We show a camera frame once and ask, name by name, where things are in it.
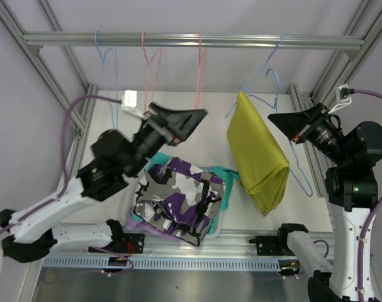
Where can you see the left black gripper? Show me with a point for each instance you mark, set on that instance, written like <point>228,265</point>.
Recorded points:
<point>180,123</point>

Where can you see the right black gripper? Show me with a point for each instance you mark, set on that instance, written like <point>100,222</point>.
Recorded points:
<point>297,126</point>

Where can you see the olive yellow trousers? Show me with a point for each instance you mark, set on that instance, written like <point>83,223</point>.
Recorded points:
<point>260,161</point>

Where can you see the pink wire hanger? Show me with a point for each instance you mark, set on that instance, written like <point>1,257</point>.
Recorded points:
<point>202,55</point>
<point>150,87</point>

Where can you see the teal trousers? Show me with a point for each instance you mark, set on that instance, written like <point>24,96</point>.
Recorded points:
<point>228,175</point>

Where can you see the purple white patterned trousers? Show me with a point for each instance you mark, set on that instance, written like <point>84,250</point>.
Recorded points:
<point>179,199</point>

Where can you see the lilac purple trousers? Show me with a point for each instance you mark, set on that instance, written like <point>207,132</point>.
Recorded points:
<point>141,226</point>

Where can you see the light blue wire hanger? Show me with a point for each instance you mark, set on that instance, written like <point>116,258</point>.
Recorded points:
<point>109,61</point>

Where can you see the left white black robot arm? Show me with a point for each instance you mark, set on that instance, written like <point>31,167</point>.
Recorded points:
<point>37,230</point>

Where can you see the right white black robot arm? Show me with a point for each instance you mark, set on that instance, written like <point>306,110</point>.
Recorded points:
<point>354,198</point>

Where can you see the white plastic basket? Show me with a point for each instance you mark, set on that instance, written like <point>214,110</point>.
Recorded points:
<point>214,230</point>

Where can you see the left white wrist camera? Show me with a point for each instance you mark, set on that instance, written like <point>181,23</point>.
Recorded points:
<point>129,105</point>

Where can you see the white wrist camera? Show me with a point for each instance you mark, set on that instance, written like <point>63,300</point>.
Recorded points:
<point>129,105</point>
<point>342,98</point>

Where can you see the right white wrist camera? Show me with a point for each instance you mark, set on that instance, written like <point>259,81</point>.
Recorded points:
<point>342,98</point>

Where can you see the aluminium hanging rail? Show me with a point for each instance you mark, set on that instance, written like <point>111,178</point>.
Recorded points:
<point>149,39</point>

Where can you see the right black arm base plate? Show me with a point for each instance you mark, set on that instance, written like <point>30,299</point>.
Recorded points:
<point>270,246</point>

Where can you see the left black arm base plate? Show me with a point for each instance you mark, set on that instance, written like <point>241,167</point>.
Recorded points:
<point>131,243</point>

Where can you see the white slotted cable duct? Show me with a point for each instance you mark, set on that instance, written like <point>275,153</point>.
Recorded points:
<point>160,263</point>

